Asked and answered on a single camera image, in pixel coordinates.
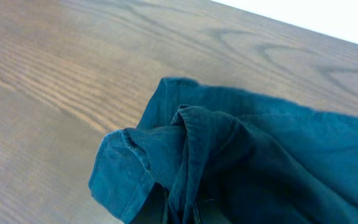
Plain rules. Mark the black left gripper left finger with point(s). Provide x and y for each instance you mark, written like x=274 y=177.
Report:
x=155 y=208

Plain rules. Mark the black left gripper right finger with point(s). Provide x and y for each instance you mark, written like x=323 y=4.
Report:
x=207 y=212

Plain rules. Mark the dark blue denim shorts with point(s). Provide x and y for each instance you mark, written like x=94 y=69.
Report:
x=261 y=159

